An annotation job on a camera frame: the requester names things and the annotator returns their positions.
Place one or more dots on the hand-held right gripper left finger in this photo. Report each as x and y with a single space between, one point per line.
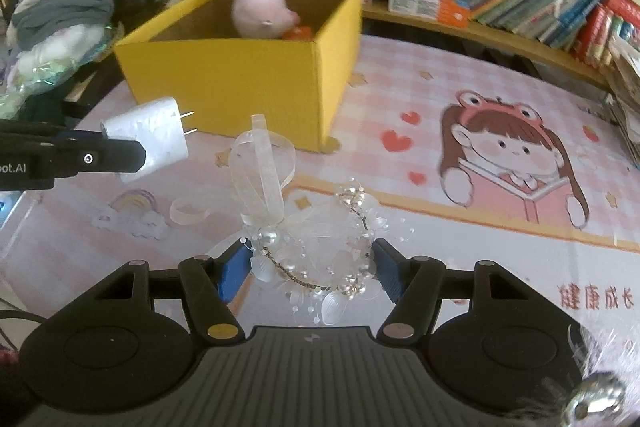
235 272

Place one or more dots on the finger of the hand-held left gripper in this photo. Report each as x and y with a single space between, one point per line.
45 131
100 157

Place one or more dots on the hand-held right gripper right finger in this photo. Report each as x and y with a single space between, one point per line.
387 269

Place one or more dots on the pearl ribbon wrist corsage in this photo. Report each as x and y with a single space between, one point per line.
272 237

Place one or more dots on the white charger plug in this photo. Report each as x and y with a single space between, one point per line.
155 127

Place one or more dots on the yellow cardboard box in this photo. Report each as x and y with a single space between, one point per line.
225 82

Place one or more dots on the pink plush toy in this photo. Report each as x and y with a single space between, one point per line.
260 12

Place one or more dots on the grey folded cloth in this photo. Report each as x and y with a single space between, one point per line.
65 14

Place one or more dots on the pink printed desk mat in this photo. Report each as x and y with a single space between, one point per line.
400 72

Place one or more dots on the small orange box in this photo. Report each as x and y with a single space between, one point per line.
296 33

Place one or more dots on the white and orange carton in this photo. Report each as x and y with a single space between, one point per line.
420 4

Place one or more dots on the stack of papers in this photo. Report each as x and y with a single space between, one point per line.
625 92

